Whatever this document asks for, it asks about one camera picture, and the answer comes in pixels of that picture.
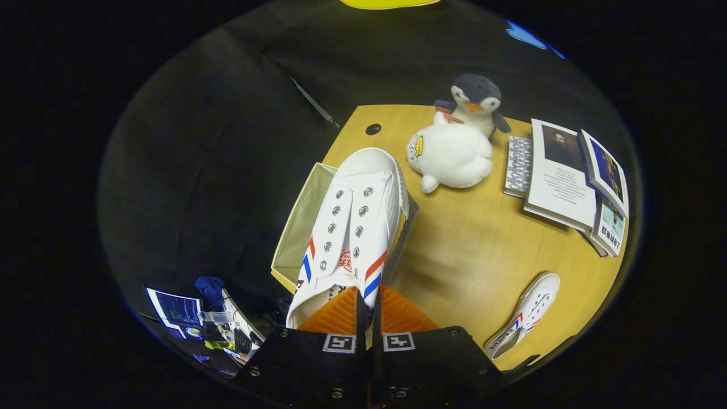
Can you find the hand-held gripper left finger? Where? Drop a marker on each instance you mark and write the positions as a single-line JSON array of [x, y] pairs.
[[306, 358]]

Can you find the green and white book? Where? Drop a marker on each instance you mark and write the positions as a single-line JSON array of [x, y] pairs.
[[612, 226]]

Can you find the grey penguin plush toy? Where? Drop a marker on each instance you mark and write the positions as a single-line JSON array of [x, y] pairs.
[[477, 99]]

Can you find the blue cover book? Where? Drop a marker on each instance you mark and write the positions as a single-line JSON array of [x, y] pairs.
[[606, 170]]

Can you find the white striped canvas shoe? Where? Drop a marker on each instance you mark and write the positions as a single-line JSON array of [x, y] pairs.
[[525, 315], [358, 210]]

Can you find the grey laptop computer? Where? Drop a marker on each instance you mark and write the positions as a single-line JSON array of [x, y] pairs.
[[241, 326]]

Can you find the blue rounded object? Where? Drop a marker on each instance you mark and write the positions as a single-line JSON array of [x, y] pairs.
[[210, 289]]

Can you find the white plush duck toy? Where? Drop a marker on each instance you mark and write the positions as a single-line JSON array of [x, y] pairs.
[[454, 156]]

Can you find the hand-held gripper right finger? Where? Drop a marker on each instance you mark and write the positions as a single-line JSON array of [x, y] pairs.
[[431, 358]]

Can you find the grey patterned book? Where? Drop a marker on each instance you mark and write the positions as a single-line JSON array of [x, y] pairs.
[[518, 166]]

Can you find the computer monitor screen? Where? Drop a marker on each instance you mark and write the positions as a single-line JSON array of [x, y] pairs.
[[173, 312]]

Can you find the white portrait cover book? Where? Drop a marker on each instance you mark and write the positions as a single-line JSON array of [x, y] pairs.
[[559, 182]]

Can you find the beige fabric storage box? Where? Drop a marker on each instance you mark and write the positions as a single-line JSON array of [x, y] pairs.
[[301, 233]]

